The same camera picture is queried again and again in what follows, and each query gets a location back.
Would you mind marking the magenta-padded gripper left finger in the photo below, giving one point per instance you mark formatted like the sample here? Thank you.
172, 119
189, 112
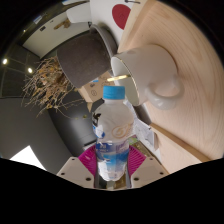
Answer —
71, 170

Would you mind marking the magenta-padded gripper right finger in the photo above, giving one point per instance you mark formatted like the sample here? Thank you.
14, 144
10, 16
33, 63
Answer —
150, 170

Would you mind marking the clear blue-capped drink bottle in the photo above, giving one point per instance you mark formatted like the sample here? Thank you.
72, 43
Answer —
111, 133

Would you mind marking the long ceiling light strip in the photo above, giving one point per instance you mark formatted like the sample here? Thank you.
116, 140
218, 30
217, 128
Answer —
26, 158

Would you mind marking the wooden stick in mug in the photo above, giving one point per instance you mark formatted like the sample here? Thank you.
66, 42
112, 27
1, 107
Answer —
118, 78

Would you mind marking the white ceramic mug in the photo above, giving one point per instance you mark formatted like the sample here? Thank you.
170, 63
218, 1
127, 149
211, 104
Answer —
150, 65

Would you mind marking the round ceiling spotlight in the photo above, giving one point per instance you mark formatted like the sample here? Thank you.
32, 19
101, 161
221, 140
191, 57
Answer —
30, 70
4, 61

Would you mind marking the dried plant in grey pot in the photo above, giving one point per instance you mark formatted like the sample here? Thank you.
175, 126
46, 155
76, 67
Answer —
83, 60

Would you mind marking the grey plant saucer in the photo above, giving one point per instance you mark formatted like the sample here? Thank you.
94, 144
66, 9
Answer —
108, 36

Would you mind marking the brown wooden figure sculpture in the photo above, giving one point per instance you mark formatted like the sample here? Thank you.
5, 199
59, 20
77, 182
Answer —
62, 24

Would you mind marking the flat round red coaster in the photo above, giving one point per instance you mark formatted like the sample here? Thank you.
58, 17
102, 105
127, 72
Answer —
120, 16

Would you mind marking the white plastic chair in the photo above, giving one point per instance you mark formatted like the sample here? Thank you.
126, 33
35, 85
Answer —
78, 13

